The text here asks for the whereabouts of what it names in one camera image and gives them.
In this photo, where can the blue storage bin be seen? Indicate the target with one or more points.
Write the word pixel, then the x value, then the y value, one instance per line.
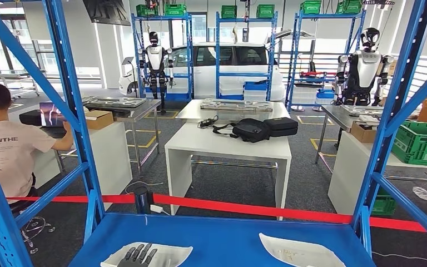
pixel 256 86
pixel 325 94

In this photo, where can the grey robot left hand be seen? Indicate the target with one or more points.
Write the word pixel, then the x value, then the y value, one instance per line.
pixel 136 258

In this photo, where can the white power adapter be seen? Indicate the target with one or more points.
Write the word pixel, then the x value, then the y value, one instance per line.
pixel 156 209

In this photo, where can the person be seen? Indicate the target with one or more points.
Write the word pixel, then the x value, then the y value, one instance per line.
pixel 11 154

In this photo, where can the black stanchion post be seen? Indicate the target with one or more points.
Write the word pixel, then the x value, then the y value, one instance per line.
pixel 142 201

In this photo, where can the tablet on floor stand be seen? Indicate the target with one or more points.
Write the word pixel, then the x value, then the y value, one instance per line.
pixel 128 60

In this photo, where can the white car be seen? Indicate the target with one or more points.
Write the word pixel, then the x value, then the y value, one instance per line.
pixel 202 79

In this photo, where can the black stool chrome base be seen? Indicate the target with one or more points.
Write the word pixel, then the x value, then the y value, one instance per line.
pixel 18 207

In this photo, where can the white curved plastic part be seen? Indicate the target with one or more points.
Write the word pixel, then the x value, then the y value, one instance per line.
pixel 302 254
pixel 173 254

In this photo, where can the red barrier belt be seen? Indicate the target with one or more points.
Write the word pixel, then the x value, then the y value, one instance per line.
pixel 254 210

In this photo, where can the black hanging display screen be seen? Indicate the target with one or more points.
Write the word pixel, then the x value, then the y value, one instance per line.
pixel 106 13

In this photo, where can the black backpack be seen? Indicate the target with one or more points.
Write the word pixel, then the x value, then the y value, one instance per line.
pixel 250 130

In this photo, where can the blue steel shelf rack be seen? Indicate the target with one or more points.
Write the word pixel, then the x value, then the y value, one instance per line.
pixel 243 74
pixel 291 66
pixel 217 239
pixel 190 59

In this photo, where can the clear plastic bag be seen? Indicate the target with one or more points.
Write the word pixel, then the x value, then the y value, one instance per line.
pixel 421 193

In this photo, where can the green plastic crate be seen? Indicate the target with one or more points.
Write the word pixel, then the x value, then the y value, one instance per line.
pixel 265 11
pixel 310 7
pixel 349 7
pixel 419 147
pixel 147 10
pixel 229 11
pixel 175 9
pixel 383 206

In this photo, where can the black equipment case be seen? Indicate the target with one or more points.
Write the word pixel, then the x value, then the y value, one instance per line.
pixel 30 118

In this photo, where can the grey part tray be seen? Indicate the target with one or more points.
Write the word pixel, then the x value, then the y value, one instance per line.
pixel 235 105
pixel 117 102
pixel 361 110

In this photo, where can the white table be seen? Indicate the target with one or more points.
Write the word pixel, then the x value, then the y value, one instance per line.
pixel 221 142
pixel 349 177

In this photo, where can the black laptop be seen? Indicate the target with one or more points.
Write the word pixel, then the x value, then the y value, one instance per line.
pixel 51 115

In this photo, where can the black zip case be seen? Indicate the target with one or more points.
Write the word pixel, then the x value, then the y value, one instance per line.
pixel 281 127

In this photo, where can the black and white humanoid robot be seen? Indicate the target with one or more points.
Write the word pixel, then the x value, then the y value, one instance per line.
pixel 155 57
pixel 362 70

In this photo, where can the red plastic part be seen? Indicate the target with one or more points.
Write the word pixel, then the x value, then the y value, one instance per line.
pixel 316 74

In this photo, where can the white desk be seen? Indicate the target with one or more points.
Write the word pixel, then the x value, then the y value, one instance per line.
pixel 114 158

